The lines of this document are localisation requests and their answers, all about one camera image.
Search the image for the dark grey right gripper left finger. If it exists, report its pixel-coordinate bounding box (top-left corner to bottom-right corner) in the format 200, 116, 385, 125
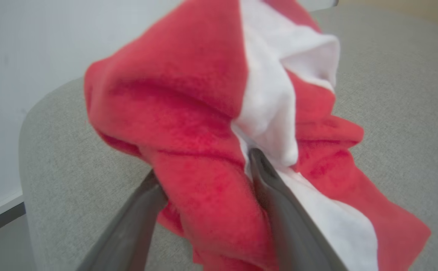
76, 170, 169, 271

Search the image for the red and white fleece garment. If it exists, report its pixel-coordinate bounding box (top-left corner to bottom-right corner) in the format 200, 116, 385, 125
84, 0, 432, 271

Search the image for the grey fabric sofa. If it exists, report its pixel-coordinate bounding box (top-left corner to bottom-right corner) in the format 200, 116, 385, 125
18, 3, 438, 271

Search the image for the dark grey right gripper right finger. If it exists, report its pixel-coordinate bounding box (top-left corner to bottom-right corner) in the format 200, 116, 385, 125
248, 148, 351, 271

